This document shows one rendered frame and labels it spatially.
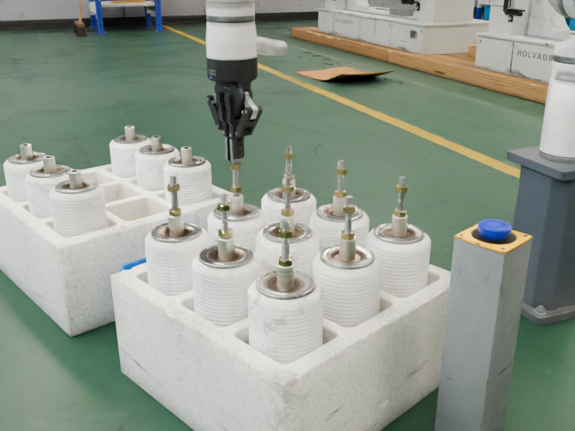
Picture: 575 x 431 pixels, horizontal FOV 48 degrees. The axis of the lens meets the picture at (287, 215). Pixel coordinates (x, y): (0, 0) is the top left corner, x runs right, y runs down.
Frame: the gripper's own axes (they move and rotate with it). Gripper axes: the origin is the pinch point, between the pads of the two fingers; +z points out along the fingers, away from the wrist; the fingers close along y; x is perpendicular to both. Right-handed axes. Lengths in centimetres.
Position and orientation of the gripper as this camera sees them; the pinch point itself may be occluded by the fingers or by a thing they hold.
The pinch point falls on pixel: (234, 148)
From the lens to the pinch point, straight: 101.8
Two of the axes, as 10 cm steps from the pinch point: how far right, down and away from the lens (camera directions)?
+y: 5.8, 3.0, -7.5
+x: 8.1, -2.1, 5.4
